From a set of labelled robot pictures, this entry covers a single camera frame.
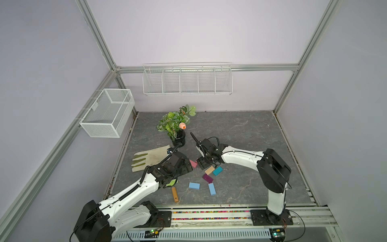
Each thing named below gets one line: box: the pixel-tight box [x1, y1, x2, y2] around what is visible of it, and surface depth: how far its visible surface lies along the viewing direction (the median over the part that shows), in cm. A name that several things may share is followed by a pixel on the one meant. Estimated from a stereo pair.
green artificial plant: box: [156, 104, 197, 140], surface depth 82 cm
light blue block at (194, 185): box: [188, 182, 201, 190], surface depth 86 cm
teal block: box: [212, 165, 224, 177], surface depth 91 cm
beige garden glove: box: [131, 144, 172, 173], surface depth 97 cm
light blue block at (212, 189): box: [208, 182, 217, 196], surface depth 84 cm
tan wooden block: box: [204, 165, 216, 176], surface depth 91 cm
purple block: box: [202, 173, 214, 184], surface depth 88 cm
